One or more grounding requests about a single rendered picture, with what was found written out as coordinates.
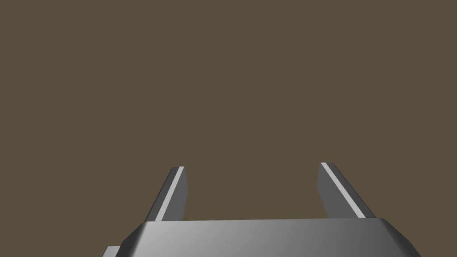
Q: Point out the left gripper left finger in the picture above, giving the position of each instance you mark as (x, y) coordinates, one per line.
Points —
(172, 200)

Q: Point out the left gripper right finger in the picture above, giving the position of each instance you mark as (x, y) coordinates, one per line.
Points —
(339, 196)

